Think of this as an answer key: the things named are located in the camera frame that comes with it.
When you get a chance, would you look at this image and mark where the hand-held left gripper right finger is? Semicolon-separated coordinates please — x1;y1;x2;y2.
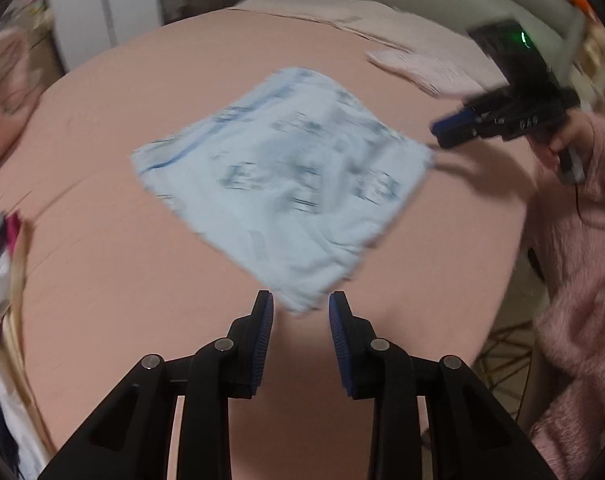
329;290;558;480

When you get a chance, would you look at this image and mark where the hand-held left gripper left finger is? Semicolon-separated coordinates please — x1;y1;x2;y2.
37;290;274;480

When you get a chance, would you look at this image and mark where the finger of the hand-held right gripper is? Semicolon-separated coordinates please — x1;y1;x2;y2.
430;106;478;136
439;127;484;150

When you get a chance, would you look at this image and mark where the light blue printed garment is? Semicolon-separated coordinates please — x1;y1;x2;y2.
131;66;436;316

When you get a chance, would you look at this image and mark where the person's right forearm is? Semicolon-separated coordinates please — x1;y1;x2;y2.
525;117;605;306

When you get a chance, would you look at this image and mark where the person's right hand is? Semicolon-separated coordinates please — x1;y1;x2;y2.
530;110;596;173

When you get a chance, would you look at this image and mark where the pink fuzzy garment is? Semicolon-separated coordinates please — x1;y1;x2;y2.
367;35;503;99

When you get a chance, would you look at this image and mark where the bed with pink sheet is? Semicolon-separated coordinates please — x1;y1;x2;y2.
0;0;533;461

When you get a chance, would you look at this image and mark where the pale pink blanket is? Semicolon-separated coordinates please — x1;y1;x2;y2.
232;0;483;58

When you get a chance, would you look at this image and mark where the person's pink fuzzy sweater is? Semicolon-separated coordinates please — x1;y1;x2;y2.
527;280;605;480

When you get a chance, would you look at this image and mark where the red and navy garment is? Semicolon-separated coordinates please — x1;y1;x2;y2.
4;211;24;254

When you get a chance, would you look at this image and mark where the white cabinet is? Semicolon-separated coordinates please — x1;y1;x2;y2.
47;0;163;73

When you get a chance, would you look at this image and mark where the rolled pink quilt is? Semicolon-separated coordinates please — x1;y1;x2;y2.
0;25;46;186

